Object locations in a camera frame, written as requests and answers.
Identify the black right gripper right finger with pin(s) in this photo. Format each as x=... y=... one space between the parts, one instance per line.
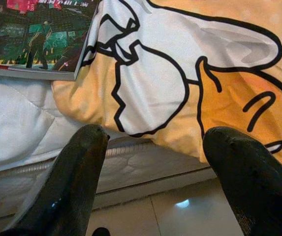
x=259 y=186

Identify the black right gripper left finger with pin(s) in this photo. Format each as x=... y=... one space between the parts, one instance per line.
x=72 y=186

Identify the yellow cartoon print blanket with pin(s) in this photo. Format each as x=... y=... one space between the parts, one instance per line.
x=155 y=73

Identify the beige bed base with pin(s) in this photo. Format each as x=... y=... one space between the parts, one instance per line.
x=155 y=188

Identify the white quilted mattress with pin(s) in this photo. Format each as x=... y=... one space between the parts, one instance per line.
x=20 y=115

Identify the dark red green book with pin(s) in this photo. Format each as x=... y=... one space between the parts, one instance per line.
x=32 y=37

